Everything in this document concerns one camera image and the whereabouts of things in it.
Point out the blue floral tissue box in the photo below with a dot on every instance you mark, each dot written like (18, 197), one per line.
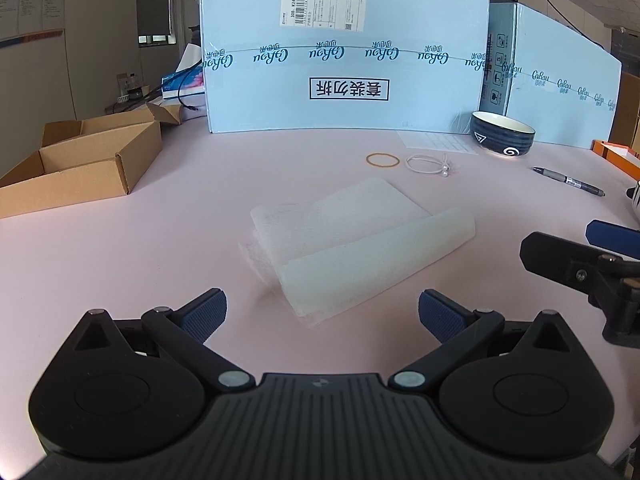
(185, 85)

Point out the grey and black pen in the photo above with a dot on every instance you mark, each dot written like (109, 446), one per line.
(570, 180)

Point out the open flat cardboard box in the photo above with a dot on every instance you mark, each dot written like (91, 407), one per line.
(140, 155)

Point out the dark blue patterned bowl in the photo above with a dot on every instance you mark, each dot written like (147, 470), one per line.
(500, 142)

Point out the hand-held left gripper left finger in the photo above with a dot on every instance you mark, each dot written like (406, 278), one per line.
(205, 312)

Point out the tan rubber band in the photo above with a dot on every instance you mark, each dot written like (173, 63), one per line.
(367, 160)

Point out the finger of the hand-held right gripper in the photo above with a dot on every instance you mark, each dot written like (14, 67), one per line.
(550, 255)
(610, 232)

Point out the light blue carton with label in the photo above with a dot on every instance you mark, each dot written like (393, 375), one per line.
(260, 95)

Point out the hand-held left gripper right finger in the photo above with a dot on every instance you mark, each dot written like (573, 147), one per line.
(440, 312)

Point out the wall poster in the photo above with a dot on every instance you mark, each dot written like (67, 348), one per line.
(30, 0)

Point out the large brown cardboard carton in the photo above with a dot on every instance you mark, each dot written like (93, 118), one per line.
(627, 110)

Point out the small side table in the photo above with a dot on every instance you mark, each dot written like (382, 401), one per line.
(125, 105)

